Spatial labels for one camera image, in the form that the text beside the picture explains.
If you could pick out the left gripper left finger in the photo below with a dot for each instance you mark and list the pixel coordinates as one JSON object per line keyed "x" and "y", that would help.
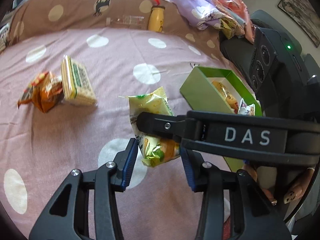
{"x": 66, "y": 214}

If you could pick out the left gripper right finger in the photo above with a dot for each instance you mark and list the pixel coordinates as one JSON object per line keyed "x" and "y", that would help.
{"x": 252, "y": 216}

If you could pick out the white Diovo snack bag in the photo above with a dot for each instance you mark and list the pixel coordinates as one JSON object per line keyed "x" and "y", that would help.
{"x": 245, "y": 109}

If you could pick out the yellow rice cracker bag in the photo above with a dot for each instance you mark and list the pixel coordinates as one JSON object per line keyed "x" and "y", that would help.
{"x": 227, "y": 96}

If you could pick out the yellow green corn snack bag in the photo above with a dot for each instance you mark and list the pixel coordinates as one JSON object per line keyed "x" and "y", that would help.
{"x": 156, "y": 146}

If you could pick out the person right hand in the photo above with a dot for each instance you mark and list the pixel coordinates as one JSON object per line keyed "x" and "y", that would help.
{"x": 278, "y": 185}

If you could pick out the green cardboard box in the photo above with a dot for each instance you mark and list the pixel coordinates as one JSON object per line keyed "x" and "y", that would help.
{"x": 202, "y": 95}

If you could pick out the grey sofa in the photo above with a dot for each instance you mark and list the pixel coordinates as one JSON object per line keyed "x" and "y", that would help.
{"x": 239, "y": 50}

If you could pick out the yellow patterned cloth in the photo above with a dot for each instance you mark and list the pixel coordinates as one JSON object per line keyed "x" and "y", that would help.
{"x": 231, "y": 28}

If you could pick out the pink polka dot sheet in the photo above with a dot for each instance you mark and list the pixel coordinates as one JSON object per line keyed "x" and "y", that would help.
{"x": 38, "y": 150}

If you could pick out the orange mushroom snack bag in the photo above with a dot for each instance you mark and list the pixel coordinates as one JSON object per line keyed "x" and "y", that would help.
{"x": 45, "y": 91}

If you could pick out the yellow wafer biscuit pack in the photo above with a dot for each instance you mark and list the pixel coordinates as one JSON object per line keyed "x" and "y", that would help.
{"x": 76, "y": 84}

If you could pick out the pink orange folded cloth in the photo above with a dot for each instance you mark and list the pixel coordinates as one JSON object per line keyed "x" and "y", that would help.
{"x": 237, "y": 10}

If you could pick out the purple folded cloth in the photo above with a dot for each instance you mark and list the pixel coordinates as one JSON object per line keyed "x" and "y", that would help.
{"x": 199, "y": 13}

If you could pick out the framed landscape painting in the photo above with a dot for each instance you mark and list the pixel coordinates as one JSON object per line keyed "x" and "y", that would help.
{"x": 304, "y": 15}

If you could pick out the clear plastic water bottle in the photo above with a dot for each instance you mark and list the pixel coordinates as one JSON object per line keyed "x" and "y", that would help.
{"x": 126, "y": 21}

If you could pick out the white black crumpled cloth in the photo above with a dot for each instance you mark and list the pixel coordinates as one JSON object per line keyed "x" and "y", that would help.
{"x": 4, "y": 36}

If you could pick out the brown polka dot bolster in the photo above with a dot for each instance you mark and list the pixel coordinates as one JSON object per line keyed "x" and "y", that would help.
{"x": 78, "y": 27}

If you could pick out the black camera unit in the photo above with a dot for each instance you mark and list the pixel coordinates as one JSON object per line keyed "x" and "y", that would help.
{"x": 281, "y": 80}

